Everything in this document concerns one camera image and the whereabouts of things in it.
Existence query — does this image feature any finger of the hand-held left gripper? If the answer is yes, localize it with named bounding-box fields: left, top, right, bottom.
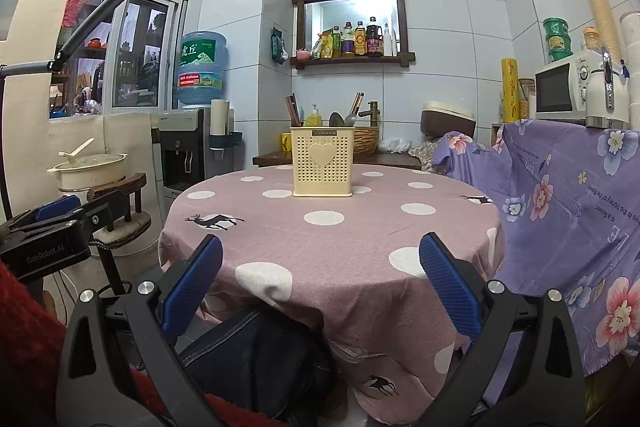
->
left=0, top=194, right=84, bottom=239
left=74, top=188, right=129, bottom=241

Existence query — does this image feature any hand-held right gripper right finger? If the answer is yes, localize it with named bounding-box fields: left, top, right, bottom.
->
left=419, top=232, right=587, bottom=427

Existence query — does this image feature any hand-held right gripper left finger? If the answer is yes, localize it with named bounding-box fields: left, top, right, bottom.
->
left=55, top=234, right=225, bottom=427

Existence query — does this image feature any cream plastic utensil holder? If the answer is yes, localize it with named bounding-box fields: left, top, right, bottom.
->
left=289, top=127, right=355, bottom=199

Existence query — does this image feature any person's left forearm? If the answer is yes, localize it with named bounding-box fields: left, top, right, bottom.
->
left=0, top=259, right=69, bottom=427

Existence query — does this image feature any cream electric cooking pot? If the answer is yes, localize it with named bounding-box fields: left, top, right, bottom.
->
left=47, top=151, right=129, bottom=194

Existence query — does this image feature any cream plastic ladle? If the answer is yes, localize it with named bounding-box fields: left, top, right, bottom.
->
left=58, top=137, right=96, bottom=158

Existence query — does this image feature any beige cloth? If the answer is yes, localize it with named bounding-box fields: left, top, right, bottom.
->
left=101, top=111, right=164, bottom=208

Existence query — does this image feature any person's leg in jeans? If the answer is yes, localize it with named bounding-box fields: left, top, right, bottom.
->
left=179, top=303, right=337, bottom=427

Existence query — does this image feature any grey water dispenser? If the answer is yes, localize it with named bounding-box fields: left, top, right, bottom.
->
left=158, top=107, right=237, bottom=204

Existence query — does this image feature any pink polka dot tablecloth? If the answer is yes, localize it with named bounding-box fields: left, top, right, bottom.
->
left=158, top=164, right=506, bottom=426

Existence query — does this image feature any grey floral cloth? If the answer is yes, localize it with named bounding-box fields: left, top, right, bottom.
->
left=409, top=139, right=442, bottom=174

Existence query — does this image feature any lavender floral cloth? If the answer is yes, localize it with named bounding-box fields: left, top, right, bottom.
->
left=431, top=119, right=640, bottom=409

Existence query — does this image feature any teal cup holder tray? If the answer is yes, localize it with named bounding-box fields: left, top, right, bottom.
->
left=208, top=131, right=244, bottom=154

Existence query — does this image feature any dark wooden counter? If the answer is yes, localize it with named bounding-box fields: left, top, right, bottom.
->
left=252, top=150, right=424, bottom=171

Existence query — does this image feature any white paper cup sleeve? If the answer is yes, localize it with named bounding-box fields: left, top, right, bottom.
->
left=210, top=99, right=232, bottom=142

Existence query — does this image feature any white crumpled bag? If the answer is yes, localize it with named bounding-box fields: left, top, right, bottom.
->
left=379, top=136, right=416, bottom=154

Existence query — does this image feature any window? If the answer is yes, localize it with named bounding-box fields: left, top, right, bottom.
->
left=49, top=0, right=190, bottom=118

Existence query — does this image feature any brown white rice cooker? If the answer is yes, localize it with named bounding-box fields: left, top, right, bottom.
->
left=419, top=101, right=476, bottom=141

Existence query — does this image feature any brown woven basin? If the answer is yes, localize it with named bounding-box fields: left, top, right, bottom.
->
left=352, top=127, right=380, bottom=158

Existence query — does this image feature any blue water jug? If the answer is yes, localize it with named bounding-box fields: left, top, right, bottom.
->
left=173, top=31, right=231, bottom=109

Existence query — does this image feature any bronze faucet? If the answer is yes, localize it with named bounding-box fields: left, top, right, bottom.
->
left=362, top=100, right=386, bottom=130

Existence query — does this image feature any glass jar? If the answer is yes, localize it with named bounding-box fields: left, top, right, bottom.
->
left=517, top=78, right=536, bottom=118

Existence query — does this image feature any yellow wrap roll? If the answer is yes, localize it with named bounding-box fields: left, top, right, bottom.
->
left=501, top=58, right=522, bottom=124

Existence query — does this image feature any white microwave oven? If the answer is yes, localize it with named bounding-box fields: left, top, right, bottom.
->
left=534, top=51, right=609, bottom=121

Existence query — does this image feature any green hanging packet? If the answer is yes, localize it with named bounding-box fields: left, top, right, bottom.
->
left=270, top=27, right=290, bottom=66

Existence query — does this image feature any dark soy sauce bottle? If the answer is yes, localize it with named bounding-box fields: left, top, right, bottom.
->
left=366, top=17, right=384, bottom=57

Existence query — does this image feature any yellow green snack packet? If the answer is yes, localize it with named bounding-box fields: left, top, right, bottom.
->
left=312, top=29, right=334, bottom=60

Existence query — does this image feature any white kettle chrome handle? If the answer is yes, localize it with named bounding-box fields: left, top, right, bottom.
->
left=584, top=51, right=632, bottom=130

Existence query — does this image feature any dark wooden wall shelf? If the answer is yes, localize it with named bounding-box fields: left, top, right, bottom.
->
left=292, top=0, right=411, bottom=71

